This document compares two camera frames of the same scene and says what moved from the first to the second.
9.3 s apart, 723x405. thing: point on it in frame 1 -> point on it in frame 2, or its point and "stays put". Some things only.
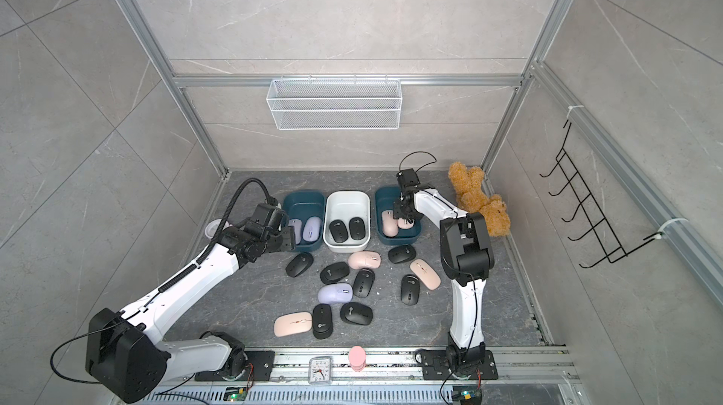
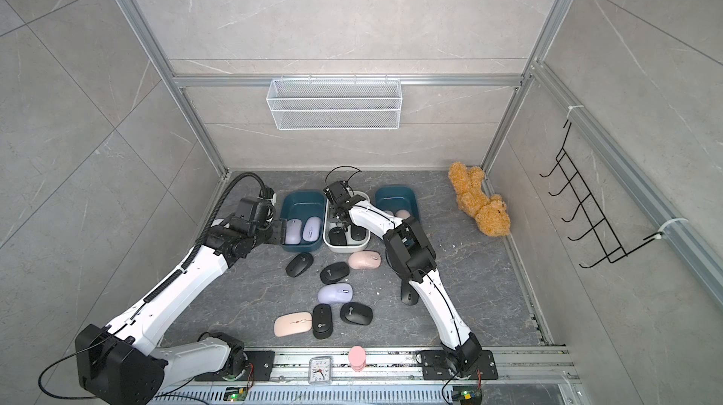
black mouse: [409, 289] stays put
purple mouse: [312, 229] stays put
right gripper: [399, 211] -> [335, 214]
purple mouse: [297, 223] stays put
